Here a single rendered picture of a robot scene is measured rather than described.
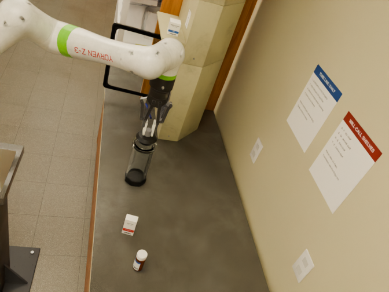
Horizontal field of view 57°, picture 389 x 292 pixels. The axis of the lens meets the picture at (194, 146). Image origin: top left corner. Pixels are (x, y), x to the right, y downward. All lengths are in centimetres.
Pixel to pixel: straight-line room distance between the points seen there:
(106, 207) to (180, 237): 34
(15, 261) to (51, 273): 23
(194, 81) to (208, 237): 75
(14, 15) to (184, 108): 92
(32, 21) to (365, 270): 129
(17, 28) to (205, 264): 110
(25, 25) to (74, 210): 169
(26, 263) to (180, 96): 141
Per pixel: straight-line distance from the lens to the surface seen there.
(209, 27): 168
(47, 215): 274
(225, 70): 224
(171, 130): 196
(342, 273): 128
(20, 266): 251
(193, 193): 176
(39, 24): 138
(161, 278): 145
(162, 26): 180
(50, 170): 304
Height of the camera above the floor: 216
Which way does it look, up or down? 37 degrees down
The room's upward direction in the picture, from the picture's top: 21 degrees clockwise
